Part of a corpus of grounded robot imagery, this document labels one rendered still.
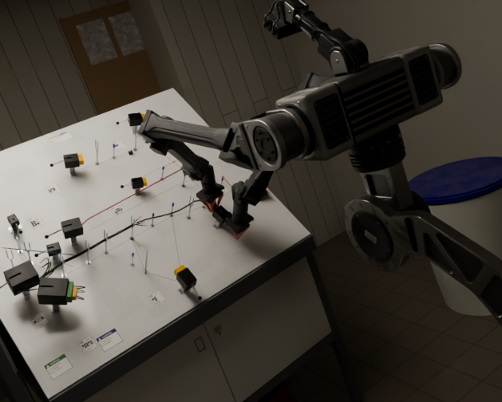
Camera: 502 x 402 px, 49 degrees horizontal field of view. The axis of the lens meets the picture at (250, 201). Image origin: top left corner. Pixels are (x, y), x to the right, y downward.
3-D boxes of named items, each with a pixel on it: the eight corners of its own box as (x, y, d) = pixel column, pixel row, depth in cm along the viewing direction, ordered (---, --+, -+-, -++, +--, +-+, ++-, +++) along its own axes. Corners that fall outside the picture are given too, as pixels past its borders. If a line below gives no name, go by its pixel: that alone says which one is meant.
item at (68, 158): (49, 171, 227) (48, 155, 220) (78, 167, 231) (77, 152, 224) (52, 179, 224) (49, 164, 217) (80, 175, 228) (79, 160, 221)
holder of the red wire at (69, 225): (45, 242, 206) (41, 226, 198) (80, 233, 212) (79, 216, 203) (48, 253, 204) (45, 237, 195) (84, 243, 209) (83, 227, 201)
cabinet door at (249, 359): (333, 332, 244) (306, 253, 235) (239, 406, 216) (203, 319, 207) (329, 330, 247) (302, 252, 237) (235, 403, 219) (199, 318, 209)
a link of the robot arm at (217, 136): (124, 133, 162) (137, 102, 163) (155, 151, 173) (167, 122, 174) (243, 160, 136) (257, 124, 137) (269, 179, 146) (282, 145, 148)
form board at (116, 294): (48, 400, 174) (48, 399, 173) (-81, 184, 213) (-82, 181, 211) (310, 235, 235) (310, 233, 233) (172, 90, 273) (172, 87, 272)
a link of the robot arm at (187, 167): (161, 151, 166) (175, 118, 167) (144, 145, 167) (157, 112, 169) (200, 184, 207) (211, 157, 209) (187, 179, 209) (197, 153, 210)
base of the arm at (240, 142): (257, 171, 129) (239, 123, 126) (241, 171, 136) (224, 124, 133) (286, 157, 132) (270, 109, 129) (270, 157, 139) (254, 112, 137)
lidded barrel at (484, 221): (569, 278, 293) (542, 155, 276) (500, 333, 269) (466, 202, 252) (478, 261, 344) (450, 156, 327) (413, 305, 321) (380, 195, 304)
